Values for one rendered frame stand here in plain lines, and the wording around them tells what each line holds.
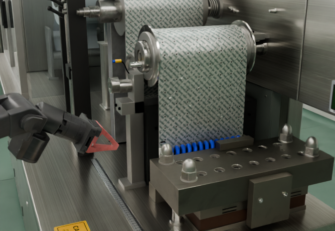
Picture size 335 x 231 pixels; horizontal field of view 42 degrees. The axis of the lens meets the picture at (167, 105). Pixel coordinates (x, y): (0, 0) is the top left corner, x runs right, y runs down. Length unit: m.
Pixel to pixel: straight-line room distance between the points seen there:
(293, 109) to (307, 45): 0.39
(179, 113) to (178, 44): 0.17
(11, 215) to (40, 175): 1.66
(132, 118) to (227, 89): 0.25
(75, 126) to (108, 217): 0.24
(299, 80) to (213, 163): 0.29
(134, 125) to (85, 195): 0.22
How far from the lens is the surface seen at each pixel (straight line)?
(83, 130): 0.96
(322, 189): 3.23
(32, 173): 1.30
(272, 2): 1.17
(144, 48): 1.01
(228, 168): 0.98
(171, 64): 1.01
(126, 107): 1.07
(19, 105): 0.89
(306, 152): 1.08
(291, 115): 1.42
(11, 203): 3.06
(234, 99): 1.11
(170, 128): 1.05
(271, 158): 1.05
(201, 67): 1.04
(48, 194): 1.17
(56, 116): 0.94
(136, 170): 1.15
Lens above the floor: 1.45
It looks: 17 degrees down
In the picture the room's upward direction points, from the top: straight up
